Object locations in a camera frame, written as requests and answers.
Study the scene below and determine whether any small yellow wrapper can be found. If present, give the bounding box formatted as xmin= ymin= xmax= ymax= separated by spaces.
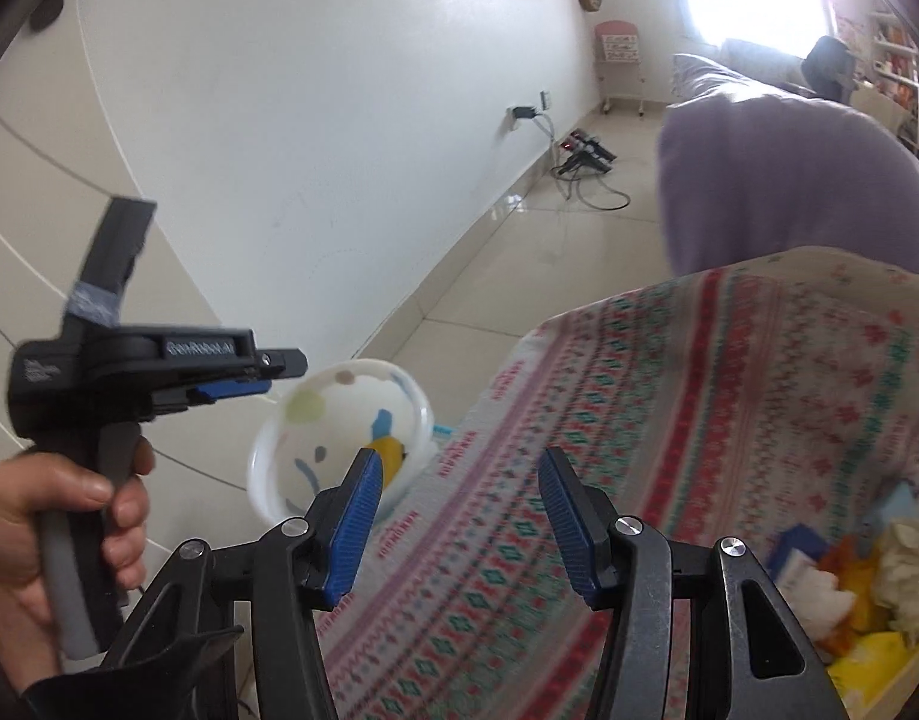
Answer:
xmin=371 ymin=435 xmax=409 ymax=488

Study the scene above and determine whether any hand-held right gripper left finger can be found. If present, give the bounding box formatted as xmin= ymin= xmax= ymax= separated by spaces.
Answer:
xmin=99 ymin=446 xmax=389 ymax=720

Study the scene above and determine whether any purple blanket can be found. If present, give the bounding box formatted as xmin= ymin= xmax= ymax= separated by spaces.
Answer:
xmin=658 ymin=52 xmax=919 ymax=278

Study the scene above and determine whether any white crumpled tissue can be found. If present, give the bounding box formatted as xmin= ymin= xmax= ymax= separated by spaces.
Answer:
xmin=875 ymin=502 xmax=919 ymax=646

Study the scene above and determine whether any person's left hand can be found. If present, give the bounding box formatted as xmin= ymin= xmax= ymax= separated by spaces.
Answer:
xmin=0 ymin=439 xmax=156 ymax=691

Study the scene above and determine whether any dark blue carton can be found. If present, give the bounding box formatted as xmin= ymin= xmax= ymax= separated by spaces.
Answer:
xmin=767 ymin=525 xmax=830 ymax=578

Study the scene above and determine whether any pink chair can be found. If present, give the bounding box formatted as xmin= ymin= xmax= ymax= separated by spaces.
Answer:
xmin=594 ymin=19 xmax=649 ymax=119

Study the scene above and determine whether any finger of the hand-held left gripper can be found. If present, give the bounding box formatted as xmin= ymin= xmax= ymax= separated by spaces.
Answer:
xmin=238 ymin=347 xmax=309 ymax=383
xmin=159 ymin=379 xmax=274 ymax=415

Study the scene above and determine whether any office chair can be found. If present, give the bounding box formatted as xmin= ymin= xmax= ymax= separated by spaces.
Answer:
xmin=800 ymin=35 xmax=860 ymax=102

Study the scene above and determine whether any white shelf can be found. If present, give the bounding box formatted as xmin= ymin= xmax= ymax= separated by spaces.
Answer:
xmin=863 ymin=6 xmax=919 ymax=145

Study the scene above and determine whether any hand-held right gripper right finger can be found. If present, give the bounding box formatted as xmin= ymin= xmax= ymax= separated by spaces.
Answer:
xmin=538 ymin=446 xmax=854 ymax=720

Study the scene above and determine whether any patterned blanket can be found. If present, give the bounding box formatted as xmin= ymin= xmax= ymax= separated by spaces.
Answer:
xmin=316 ymin=247 xmax=919 ymax=720

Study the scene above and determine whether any yellow and white carton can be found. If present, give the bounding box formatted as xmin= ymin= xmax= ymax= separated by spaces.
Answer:
xmin=827 ymin=630 xmax=919 ymax=691

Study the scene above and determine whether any white dotted wastebasket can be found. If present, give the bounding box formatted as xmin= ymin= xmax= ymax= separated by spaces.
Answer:
xmin=247 ymin=358 xmax=436 ymax=530

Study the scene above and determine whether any black power strip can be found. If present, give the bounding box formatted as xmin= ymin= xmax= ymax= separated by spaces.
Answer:
xmin=555 ymin=130 xmax=619 ymax=175

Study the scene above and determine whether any person's left forearm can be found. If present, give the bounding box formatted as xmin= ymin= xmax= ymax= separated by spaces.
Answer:
xmin=0 ymin=637 xmax=100 ymax=720

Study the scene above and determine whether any white crumpled paper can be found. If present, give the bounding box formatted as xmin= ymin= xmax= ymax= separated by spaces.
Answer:
xmin=778 ymin=562 xmax=858 ymax=646

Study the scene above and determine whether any grey cable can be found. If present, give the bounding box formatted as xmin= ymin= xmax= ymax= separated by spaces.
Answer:
xmin=551 ymin=157 xmax=633 ymax=212

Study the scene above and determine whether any light blue carton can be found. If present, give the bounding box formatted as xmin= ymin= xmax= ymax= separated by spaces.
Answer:
xmin=864 ymin=480 xmax=919 ymax=541

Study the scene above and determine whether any mustard yellow wrapper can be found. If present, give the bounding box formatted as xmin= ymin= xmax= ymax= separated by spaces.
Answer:
xmin=818 ymin=536 xmax=891 ymax=635

